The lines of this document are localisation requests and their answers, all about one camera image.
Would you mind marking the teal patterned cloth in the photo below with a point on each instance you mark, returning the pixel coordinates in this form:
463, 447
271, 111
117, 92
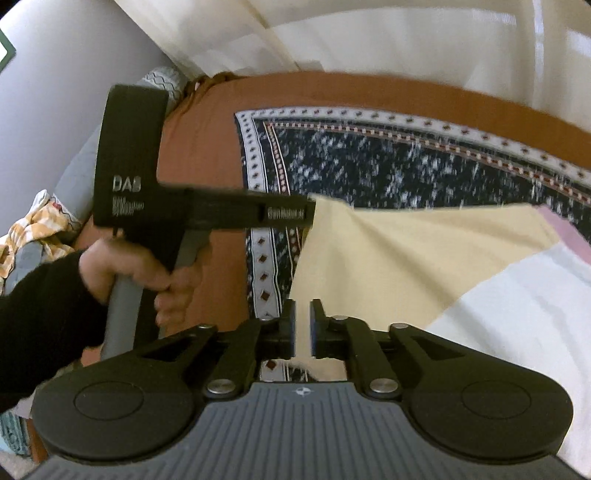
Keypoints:
11, 434

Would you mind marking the person's left hand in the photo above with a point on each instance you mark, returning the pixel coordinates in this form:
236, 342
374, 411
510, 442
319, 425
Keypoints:
111, 261

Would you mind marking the grey zigzag trimmed pillow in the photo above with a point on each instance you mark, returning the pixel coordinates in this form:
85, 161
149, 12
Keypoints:
76, 175

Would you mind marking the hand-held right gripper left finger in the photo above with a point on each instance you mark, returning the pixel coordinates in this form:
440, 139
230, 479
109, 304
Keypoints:
289, 328

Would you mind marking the yellow checked cloth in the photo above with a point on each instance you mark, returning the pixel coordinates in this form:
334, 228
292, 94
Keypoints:
41, 221

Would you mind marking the person's left forearm black sleeve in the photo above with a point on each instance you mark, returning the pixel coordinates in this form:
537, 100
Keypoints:
41, 323

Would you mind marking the green edged board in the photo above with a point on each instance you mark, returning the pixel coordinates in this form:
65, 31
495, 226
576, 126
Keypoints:
5, 50

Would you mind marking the yellow white pink garment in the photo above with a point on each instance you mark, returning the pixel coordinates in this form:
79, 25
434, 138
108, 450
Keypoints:
415, 258

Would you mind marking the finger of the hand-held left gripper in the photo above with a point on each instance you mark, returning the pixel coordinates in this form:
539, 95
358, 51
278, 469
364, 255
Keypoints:
310, 215

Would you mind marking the cream curtain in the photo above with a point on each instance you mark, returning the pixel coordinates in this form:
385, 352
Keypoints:
369, 37

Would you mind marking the dark printed blanket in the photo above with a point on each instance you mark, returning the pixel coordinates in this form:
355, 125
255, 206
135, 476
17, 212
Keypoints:
369, 161

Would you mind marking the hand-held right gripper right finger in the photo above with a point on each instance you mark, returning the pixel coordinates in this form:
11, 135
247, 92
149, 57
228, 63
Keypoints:
317, 328

